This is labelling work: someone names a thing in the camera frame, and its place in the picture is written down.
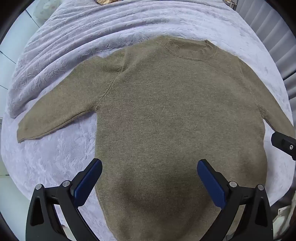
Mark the grey pleated curtain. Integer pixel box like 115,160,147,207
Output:
236,0,296,99

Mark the white floral cloth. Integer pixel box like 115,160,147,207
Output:
34,0,56,24

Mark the lavender embossed fleece blanket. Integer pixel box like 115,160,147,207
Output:
0,0,294,241

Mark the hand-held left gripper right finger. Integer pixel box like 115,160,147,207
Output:
197,159,274,241

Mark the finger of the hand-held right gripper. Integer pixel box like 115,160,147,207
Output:
270,131,296,161

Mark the olive knit sweater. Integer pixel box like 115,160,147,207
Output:
17,35,295,241

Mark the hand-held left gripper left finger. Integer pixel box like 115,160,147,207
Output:
25,158,103,241

